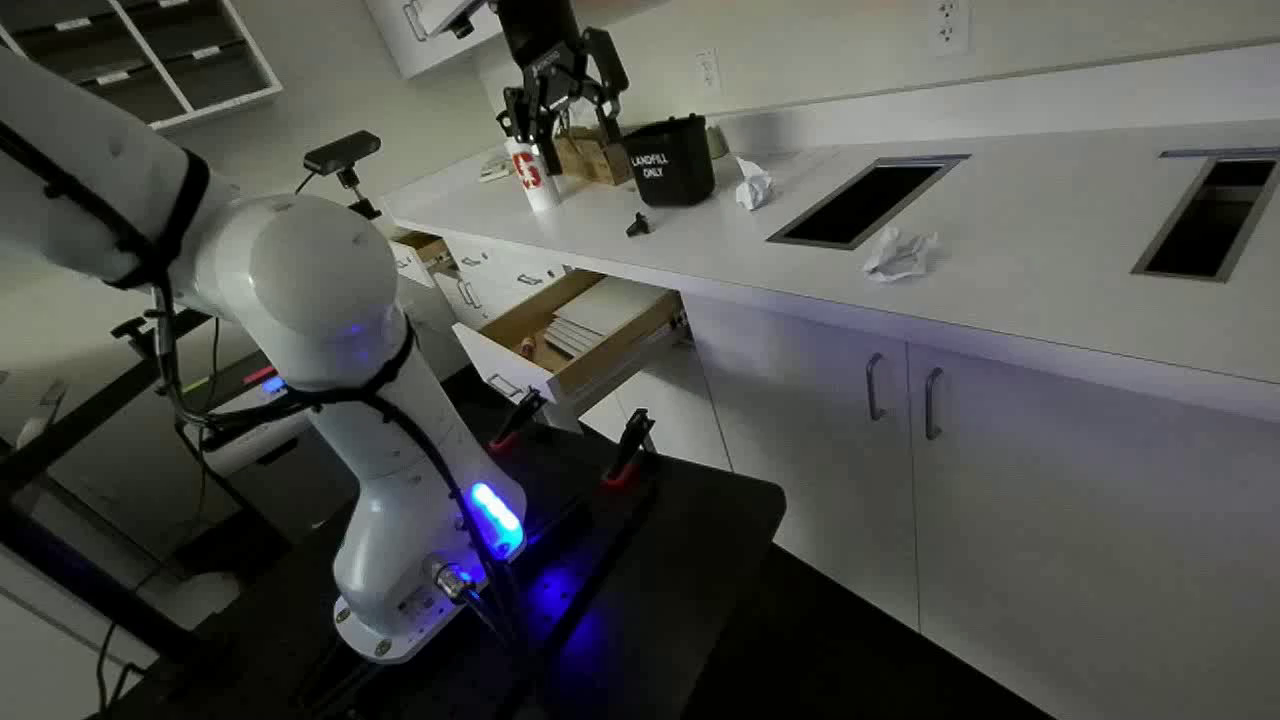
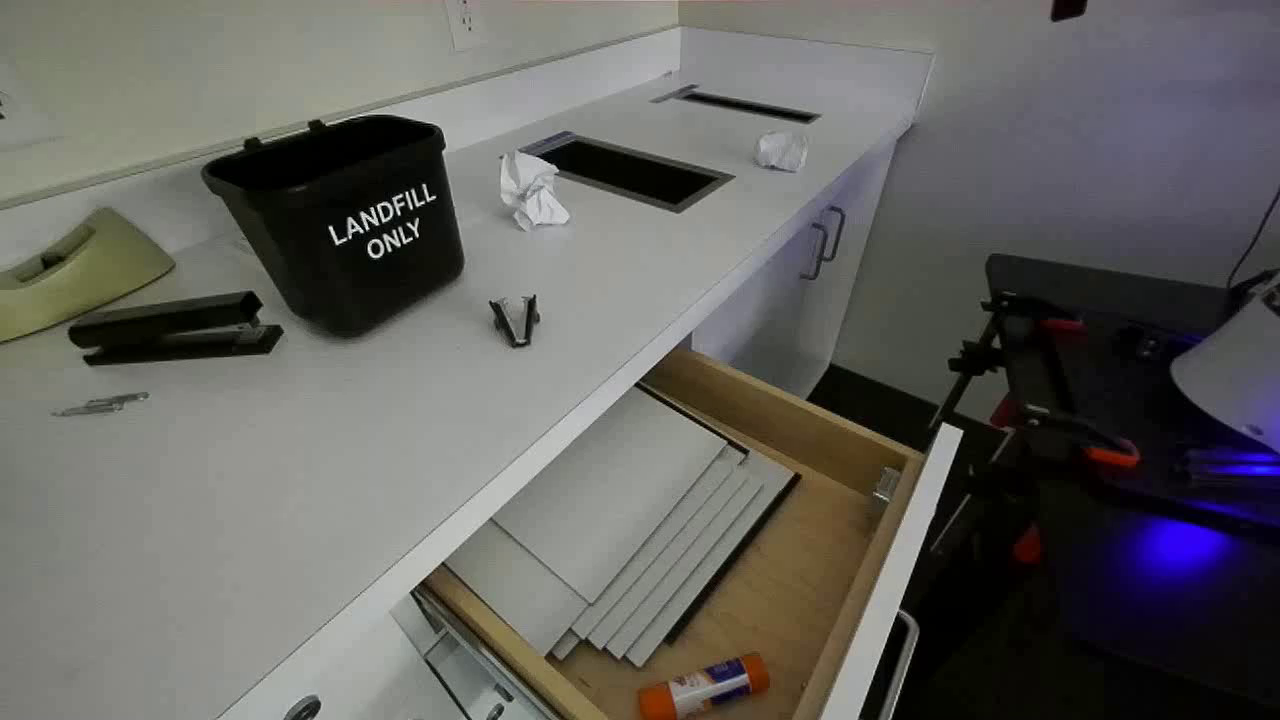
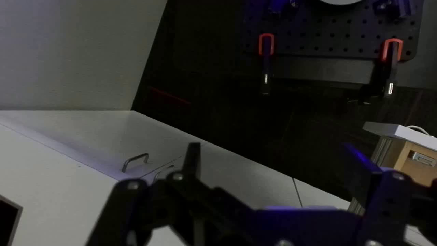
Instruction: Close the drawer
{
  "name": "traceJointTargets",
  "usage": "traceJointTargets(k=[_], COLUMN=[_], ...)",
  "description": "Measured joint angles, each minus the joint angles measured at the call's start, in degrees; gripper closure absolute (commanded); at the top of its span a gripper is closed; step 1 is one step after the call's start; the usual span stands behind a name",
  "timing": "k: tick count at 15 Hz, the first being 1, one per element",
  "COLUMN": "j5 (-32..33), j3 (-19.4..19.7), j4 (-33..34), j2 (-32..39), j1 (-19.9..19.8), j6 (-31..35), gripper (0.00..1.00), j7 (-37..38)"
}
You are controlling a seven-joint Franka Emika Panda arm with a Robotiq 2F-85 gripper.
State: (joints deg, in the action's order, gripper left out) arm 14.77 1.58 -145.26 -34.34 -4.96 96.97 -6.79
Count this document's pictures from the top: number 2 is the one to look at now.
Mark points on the wooden drawer white front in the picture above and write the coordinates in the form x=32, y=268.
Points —
x=814, y=590

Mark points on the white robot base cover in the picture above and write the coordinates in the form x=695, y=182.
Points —
x=1233, y=372

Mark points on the black binder clip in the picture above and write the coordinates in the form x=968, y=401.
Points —
x=516, y=323

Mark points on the stack of grey folders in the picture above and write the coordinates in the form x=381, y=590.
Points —
x=623, y=534

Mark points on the crumpled white paper near bin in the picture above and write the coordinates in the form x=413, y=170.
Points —
x=531, y=195

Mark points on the crumpled white paper far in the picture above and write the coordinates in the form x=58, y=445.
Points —
x=782, y=153

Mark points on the black landfill bin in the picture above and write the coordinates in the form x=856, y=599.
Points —
x=353, y=223

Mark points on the orange capped glue stick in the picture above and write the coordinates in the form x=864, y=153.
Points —
x=700, y=689

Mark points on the black stapler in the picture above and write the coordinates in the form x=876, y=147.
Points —
x=179, y=328

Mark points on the small metal pen piece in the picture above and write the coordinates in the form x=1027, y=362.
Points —
x=100, y=405

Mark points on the black robot cart table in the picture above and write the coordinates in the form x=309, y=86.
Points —
x=1170, y=571

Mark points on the cabinet door with handle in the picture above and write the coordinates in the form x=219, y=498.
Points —
x=786, y=323

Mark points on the metal drawer slide rail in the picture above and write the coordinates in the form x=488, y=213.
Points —
x=462, y=666

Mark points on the orange handled black clamp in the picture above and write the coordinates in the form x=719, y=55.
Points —
x=1070, y=437

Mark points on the white wall power outlet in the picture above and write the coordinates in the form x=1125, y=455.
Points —
x=462, y=23

